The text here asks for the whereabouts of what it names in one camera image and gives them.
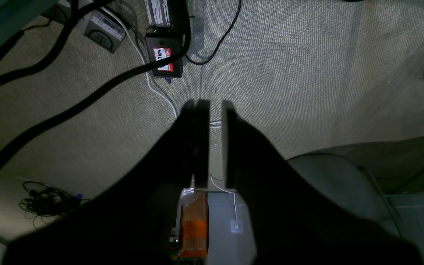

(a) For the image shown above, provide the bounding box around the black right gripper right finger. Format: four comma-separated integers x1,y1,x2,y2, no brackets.
222,100,423,265

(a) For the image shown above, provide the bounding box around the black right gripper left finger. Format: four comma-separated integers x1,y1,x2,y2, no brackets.
2,99,210,265

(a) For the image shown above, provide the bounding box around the black power adapter red label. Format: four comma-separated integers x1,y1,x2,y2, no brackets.
145,32,183,82

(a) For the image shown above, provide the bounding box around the grey electronic box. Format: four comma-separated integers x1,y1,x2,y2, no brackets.
84,10,126,53

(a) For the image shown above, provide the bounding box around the orange ribbon cable board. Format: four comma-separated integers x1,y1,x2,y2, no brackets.
179,188,208,258

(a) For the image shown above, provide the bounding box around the tangled black wire bundle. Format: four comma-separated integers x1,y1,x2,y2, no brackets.
19,180,89,226

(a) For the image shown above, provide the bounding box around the white cable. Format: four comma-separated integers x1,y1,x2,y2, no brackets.
102,7,222,127

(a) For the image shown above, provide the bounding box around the thin black cable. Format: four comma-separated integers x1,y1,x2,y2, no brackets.
185,0,242,66

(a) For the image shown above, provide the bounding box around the thick black cable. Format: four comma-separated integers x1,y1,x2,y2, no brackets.
0,0,192,195

